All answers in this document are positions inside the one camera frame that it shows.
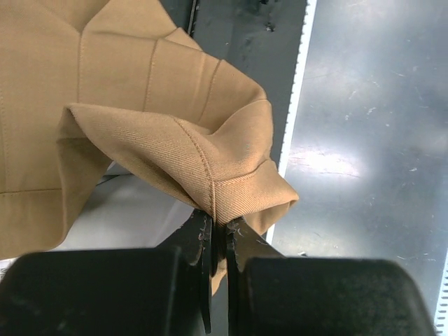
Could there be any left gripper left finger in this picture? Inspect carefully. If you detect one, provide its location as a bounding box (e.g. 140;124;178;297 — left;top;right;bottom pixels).
1;210;213;335

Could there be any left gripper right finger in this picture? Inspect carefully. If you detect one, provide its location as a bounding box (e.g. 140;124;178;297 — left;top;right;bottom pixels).
226;218;435;335

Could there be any tan brown garment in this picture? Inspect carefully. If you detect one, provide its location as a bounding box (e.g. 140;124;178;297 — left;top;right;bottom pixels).
0;0;300;295

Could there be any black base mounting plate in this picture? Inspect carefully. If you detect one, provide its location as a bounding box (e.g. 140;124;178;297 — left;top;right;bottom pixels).
193;0;307;162

